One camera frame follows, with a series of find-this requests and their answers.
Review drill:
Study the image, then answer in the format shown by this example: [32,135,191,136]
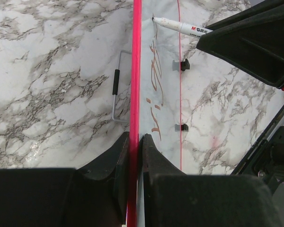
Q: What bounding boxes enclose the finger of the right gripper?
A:
[196,0,284,88]

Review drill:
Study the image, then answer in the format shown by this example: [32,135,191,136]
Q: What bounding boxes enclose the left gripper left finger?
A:
[0,132,129,227]

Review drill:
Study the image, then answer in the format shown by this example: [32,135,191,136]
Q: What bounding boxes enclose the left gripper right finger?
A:
[141,134,282,227]

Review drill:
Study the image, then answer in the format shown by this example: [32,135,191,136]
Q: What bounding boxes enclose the white whiteboard marker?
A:
[152,17,212,38]

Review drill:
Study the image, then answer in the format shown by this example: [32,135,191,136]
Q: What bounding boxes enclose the pink framed whiteboard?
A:
[126,0,182,227]

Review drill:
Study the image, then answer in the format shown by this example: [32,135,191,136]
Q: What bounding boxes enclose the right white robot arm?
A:
[196,0,284,192]

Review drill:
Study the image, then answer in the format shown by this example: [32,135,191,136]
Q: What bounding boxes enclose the black whiteboard stand clip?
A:
[180,59,190,71]

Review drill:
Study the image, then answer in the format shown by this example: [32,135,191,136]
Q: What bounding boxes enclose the metal wire whiteboard stand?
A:
[112,50,132,123]

